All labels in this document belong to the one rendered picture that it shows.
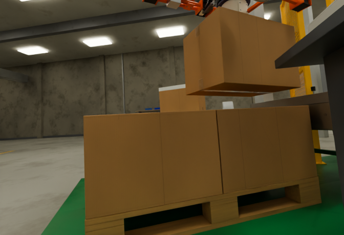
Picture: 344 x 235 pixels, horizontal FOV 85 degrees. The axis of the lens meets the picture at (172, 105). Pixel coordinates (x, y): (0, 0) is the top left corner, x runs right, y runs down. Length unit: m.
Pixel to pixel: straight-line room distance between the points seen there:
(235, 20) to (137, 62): 10.54
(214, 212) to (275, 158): 0.42
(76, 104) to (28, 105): 3.36
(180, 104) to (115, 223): 2.01
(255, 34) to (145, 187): 0.98
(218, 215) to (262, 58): 0.85
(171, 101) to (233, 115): 1.81
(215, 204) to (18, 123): 15.04
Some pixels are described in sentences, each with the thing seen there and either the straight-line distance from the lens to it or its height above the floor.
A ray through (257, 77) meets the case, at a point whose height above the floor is 0.71.
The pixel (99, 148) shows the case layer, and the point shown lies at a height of 0.41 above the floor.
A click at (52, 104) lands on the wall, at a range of 13.88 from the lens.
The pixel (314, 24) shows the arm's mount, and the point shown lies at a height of 0.83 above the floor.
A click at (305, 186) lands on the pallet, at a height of 0.10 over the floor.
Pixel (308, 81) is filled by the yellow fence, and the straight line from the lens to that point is 2.37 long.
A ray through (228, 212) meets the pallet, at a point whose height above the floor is 0.06.
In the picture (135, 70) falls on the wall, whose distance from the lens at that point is 11.42.
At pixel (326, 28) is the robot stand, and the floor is 0.72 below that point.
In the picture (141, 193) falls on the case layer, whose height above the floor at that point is 0.21.
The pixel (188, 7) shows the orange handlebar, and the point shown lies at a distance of 1.29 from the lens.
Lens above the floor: 0.50
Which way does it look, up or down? 5 degrees up
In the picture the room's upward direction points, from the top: 4 degrees counter-clockwise
